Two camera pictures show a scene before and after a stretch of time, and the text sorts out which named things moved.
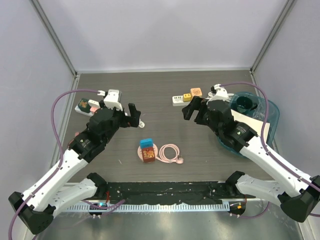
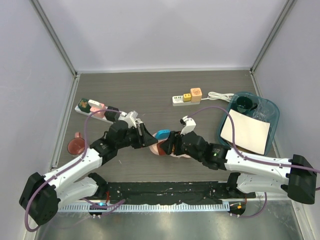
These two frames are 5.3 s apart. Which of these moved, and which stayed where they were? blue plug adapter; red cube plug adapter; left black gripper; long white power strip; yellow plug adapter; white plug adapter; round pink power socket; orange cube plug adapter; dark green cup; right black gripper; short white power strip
Moved: round pink power socket; right black gripper; red cube plug adapter; left black gripper; blue plug adapter
Stayed: dark green cup; white plug adapter; orange cube plug adapter; short white power strip; yellow plug adapter; long white power strip
